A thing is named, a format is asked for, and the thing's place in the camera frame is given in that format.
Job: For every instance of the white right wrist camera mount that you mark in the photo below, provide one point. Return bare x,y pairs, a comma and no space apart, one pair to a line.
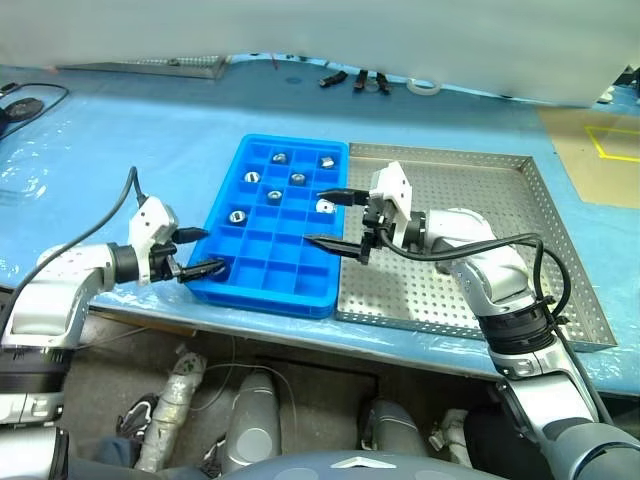
392,185

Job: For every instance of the grey robot torso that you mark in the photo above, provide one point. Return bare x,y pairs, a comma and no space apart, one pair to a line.
350,465

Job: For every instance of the black round disc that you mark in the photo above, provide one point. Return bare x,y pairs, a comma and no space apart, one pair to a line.
24,109

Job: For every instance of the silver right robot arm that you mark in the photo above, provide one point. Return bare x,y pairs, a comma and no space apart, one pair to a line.
465,230

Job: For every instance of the brown cardboard sheet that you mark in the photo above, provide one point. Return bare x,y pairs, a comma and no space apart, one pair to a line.
565,160

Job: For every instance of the black and white shoe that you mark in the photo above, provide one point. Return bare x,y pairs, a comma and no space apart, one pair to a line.
135,415

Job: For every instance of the black connector piece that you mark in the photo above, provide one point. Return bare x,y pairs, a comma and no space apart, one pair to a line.
360,80
332,79
382,84

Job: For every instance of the flat perforated steel tray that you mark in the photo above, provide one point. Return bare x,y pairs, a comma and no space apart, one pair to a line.
150,67

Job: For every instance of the yellow tape outline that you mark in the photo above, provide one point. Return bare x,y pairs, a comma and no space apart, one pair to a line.
597,145

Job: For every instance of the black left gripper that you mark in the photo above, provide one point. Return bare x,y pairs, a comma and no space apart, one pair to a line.
162,265

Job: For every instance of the grey rounded robot leg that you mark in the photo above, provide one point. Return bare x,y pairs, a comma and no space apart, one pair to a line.
395,430
252,425

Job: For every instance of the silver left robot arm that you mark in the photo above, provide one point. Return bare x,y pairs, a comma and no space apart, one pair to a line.
65,265

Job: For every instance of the blue compartment plastic tray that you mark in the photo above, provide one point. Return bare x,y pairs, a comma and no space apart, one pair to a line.
260,265

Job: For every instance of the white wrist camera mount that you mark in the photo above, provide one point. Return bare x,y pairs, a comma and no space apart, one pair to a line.
150,220
392,185

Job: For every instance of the metal roller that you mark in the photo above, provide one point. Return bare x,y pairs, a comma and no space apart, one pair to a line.
237,216
279,158
326,161
298,178
325,205
251,177
273,195

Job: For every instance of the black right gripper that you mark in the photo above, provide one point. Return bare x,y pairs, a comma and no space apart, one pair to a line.
375,220

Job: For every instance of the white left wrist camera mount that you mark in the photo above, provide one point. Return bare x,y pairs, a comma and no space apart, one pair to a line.
150,220

